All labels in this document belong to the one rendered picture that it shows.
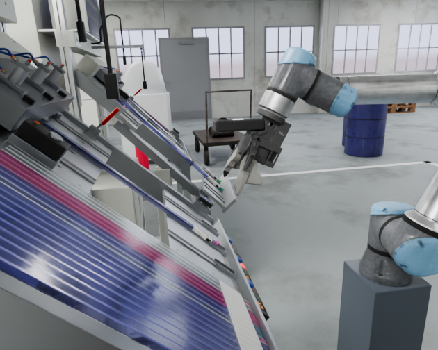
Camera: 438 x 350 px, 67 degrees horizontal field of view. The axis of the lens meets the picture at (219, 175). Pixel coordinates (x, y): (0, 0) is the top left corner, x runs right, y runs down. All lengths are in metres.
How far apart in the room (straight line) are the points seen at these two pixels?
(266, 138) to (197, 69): 8.79
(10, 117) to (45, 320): 0.37
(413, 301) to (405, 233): 0.29
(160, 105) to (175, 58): 4.99
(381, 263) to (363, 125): 3.93
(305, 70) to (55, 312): 0.66
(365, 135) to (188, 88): 5.75
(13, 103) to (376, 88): 0.81
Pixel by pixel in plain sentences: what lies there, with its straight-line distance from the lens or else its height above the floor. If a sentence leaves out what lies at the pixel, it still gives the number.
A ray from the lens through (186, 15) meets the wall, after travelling 9.71.
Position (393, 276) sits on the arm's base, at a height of 0.58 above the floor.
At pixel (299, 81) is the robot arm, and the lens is 0.79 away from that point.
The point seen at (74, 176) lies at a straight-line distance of 0.66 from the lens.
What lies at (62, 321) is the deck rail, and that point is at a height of 0.96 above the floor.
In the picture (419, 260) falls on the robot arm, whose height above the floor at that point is 0.71.
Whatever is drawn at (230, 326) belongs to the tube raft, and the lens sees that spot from 0.57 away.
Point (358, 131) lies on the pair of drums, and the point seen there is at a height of 0.36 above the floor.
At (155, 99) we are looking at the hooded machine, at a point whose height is 0.89.
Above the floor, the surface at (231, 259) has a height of 0.73.
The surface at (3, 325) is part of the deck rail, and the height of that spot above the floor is 0.96.
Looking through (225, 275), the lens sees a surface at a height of 0.74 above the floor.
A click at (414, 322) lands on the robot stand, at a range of 1.25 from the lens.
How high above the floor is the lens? 1.16
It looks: 17 degrees down
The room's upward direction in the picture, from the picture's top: 2 degrees counter-clockwise
